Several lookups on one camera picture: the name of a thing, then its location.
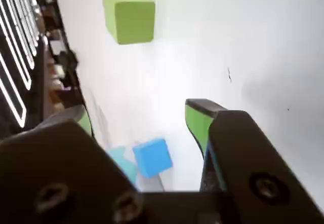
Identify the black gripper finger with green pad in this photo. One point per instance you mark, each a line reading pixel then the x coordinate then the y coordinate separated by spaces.
pixel 50 163
pixel 253 158

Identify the green cube block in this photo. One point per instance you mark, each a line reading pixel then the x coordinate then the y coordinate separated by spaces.
pixel 134 21

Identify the teal frog-shaped bin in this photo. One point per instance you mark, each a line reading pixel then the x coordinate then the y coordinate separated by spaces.
pixel 121 160

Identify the dark cluttered shelf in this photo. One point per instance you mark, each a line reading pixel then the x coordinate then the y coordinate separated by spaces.
pixel 54 56

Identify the blue cube block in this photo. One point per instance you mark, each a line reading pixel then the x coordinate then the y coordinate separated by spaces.
pixel 153 158

